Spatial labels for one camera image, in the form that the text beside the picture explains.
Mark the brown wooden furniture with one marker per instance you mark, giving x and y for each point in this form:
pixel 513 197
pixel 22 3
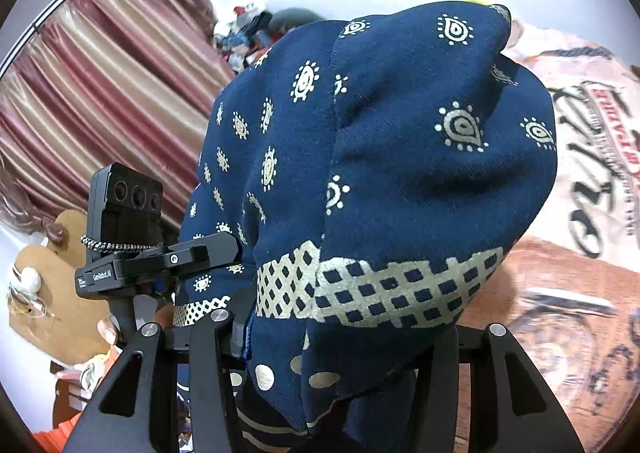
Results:
pixel 67 403

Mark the navy patterned hoodie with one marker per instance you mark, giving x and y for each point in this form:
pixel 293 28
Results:
pixel 390 158

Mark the yellow plush toy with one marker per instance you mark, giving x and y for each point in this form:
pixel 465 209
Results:
pixel 477 0

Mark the printed blanket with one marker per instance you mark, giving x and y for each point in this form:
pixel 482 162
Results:
pixel 575 283

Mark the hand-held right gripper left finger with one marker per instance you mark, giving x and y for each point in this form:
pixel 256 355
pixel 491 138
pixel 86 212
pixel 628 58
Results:
pixel 215 350

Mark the brown cardboard piece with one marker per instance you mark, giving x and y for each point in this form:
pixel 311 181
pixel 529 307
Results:
pixel 65 283

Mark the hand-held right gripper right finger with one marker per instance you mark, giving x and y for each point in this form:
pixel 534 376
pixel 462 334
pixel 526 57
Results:
pixel 440 365

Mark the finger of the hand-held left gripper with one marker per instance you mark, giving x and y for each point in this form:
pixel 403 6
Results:
pixel 210 253

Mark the white red plush toy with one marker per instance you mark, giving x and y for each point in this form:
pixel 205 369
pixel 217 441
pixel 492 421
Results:
pixel 247 11

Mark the pile of clutter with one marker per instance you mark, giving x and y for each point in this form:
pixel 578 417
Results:
pixel 245 43

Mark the grey plush pillow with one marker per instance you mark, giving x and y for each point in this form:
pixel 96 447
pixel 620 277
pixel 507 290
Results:
pixel 295 19

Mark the person's left hand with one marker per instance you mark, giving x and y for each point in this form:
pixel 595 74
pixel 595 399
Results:
pixel 109 329

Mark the white round object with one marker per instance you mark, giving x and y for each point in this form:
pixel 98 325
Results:
pixel 27 279

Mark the curtain rail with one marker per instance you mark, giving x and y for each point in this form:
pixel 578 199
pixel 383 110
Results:
pixel 60 8

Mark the striped maroon curtain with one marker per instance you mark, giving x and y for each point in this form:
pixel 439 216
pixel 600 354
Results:
pixel 110 83

